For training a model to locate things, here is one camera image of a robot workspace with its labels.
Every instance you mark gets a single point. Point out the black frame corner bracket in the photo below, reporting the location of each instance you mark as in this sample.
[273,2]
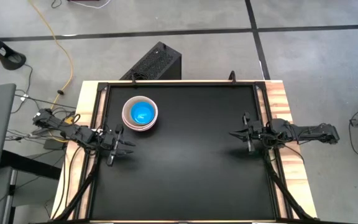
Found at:
[259,85]
[102,85]

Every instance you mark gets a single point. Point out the black metal table frame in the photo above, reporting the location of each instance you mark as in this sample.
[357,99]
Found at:
[182,83]

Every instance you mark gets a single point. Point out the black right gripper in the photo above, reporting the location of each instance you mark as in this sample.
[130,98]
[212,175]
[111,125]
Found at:
[256,130]

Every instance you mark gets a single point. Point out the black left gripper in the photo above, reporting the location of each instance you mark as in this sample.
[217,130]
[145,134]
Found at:
[112,140]

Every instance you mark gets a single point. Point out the black table mat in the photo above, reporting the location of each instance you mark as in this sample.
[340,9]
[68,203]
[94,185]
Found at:
[182,171]

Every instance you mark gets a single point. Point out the black stand leg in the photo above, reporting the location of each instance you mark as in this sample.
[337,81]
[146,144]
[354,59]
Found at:
[11,59]

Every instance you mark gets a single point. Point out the black table clamp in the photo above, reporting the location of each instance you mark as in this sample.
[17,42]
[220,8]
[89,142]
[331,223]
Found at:
[232,77]

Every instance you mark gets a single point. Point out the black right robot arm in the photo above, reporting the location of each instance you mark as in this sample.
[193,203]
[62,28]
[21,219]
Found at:
[306,130]

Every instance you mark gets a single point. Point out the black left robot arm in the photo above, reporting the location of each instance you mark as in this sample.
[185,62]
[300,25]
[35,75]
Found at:
[73,132]

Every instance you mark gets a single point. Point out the black desk beam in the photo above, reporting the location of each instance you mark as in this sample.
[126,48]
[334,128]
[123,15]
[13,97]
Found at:
[26,163]

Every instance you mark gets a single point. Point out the blue bowl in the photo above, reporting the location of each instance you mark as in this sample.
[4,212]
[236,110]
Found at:
[142,113]

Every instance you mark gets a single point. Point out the black computer tower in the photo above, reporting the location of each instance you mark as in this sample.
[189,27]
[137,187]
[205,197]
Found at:
[157,62]

